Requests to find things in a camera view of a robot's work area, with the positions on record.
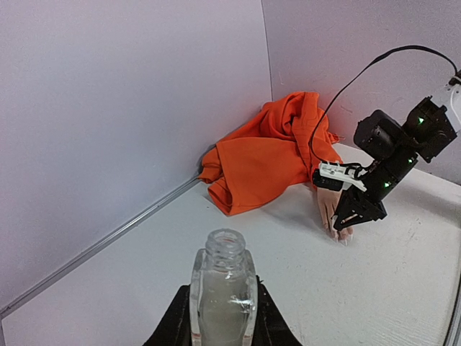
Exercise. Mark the mannequin hand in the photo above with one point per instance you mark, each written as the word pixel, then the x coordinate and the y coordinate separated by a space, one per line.
pixel 328 201

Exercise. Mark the clear nail polish bottle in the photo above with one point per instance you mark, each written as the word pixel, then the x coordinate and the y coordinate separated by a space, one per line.
pixel 223 293

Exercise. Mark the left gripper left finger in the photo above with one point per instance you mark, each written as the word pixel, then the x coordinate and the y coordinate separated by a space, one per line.
pixel 174 327

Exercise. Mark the aluminium back rail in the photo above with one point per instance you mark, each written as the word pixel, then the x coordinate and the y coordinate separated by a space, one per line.
pixel 96 248

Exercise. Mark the orange hoodie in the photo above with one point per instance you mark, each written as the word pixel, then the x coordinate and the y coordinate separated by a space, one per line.
pixel 281 146

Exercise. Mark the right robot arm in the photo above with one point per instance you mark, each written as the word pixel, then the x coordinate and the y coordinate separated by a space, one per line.
pixel 434 122

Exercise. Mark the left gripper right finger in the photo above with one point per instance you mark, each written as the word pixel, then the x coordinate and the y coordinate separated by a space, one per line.
pixel 270 328

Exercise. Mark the aluminium rail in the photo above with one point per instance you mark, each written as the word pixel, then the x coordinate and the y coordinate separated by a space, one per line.
pixel 96 248
pixel 453 333

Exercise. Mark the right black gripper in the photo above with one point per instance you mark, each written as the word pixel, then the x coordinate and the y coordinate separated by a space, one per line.
pixel 394 156

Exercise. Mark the aluminium front rail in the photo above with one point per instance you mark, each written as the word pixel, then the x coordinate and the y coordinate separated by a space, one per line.
pixel 453 333

